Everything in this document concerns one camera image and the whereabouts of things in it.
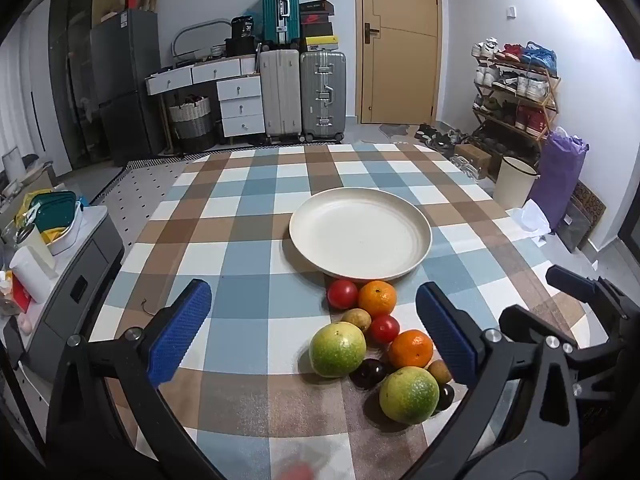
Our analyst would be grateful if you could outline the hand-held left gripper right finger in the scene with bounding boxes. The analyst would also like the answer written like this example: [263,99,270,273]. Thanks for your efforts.
[400,281,601,480]

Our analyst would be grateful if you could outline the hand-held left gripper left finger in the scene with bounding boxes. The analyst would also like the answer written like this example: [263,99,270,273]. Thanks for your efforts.
[47,279,226,480]

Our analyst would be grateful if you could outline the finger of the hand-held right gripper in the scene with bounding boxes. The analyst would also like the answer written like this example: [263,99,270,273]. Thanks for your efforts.
[546,265,640,333]
[499,304,640,402]

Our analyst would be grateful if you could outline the orange mandarin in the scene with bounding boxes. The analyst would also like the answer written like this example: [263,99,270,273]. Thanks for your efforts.
[358,280,398,316]
[388,329,434,369]

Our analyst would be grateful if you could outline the dark purple plum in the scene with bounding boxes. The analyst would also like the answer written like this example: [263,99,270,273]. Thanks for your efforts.
[349,358,387,390]
[435,382,457,411]

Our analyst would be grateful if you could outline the large green citrus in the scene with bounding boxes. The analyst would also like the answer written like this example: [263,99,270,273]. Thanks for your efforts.
[308,322,368,379]
[378,366,440,426]

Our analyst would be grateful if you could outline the small yellow-brown fruit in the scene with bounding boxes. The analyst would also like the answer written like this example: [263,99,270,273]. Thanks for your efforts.
[341,308,373,333]
[427,359,453,385]

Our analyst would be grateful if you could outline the cream round plate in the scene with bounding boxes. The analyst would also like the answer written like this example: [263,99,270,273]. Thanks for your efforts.
[289,187,432,281]

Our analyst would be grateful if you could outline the red tomato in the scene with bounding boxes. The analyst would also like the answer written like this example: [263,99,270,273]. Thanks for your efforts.
[327,279,359,310]
[368,314,401,345]

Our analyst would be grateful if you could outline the brown patterned doormat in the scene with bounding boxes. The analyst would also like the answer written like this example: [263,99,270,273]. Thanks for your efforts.
[557,182,607,253]

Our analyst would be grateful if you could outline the white plastic bag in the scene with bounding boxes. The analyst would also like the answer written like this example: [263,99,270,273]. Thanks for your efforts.
[509,199,553,248]

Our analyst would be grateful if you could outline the purple plastic bag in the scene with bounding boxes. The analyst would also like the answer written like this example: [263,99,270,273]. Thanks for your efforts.
[527,127,590,233]

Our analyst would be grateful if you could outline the grey side cabinet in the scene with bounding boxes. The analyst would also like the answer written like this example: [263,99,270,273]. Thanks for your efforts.
[22,205,126,383]

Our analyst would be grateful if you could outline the white waste bin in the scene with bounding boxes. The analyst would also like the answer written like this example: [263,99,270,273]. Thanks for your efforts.
[492,156,540,211]

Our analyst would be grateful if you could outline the checked tablecloth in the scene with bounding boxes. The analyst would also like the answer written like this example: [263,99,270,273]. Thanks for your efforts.
[87,142,593,480]

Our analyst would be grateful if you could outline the white jug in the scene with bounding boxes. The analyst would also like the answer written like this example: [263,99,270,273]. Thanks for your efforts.
[9,245,53,306]

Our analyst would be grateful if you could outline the cardboard box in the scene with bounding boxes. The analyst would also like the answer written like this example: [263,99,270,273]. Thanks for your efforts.
[454,143,493,178]

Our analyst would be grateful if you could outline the wooden shoe rack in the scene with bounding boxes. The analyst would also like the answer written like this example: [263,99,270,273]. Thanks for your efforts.
[470,37,561,181]

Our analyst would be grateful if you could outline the pile of dark shoes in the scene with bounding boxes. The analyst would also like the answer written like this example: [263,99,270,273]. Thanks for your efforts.
[412,122,471,156]

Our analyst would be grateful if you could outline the rows of sneakers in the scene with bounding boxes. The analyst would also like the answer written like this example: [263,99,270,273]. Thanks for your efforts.
[471,36,558,133]

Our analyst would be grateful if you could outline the wicker basket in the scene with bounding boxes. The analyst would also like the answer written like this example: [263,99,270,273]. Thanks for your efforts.
[167,96,215,153]

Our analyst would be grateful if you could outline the white drawer desk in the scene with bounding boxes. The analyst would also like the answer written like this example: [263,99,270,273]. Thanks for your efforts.
[145,55,266,153]

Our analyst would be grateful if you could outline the beige suitcase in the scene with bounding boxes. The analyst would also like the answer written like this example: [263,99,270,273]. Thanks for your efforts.
[258,49,302,143]

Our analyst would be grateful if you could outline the grey refrigerator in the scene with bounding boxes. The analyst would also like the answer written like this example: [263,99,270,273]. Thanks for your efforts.
[90,8,168,166]

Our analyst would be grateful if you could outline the silver suitcase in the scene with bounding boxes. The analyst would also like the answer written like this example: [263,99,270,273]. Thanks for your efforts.
[299,50,347,142]

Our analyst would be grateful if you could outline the dark glass wardrobe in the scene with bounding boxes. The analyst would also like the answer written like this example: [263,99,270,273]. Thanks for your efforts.
[47,0,96,171]

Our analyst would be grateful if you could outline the wooden door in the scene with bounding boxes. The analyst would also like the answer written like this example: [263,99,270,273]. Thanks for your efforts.
[354,0,441,125]

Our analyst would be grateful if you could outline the black bag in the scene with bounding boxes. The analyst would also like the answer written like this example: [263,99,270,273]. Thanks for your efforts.
[230,16,256,41]

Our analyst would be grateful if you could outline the stack of shoe boxes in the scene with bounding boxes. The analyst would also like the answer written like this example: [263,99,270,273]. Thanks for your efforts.
[300,0,340,53]

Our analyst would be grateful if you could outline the teal suitcase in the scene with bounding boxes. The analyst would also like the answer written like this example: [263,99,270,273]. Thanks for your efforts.
[261,0,301,46]

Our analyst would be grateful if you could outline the grey curved metal frame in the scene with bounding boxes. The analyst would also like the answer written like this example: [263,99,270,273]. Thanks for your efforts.
[171,18,241,68]

